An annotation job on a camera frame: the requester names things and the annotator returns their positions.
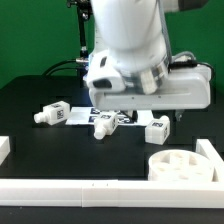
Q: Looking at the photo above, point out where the white round stool seat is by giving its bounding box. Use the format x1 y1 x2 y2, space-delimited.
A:
148 149 214 183

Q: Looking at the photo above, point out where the black cable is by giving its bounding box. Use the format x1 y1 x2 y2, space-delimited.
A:
41 59 88 78

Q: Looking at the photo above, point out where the white obstacle fence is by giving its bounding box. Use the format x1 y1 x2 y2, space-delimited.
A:
0 139 224 208

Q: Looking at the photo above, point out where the white block left edge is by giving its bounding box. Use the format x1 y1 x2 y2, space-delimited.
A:
0 136 10 165

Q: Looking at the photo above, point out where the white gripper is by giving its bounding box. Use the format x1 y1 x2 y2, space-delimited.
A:
89 66 211 122

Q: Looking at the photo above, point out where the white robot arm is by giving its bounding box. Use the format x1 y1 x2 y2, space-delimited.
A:
86 0 211 111

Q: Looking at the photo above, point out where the white paper marker sheet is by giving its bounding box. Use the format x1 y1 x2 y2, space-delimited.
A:
66 107 153 126

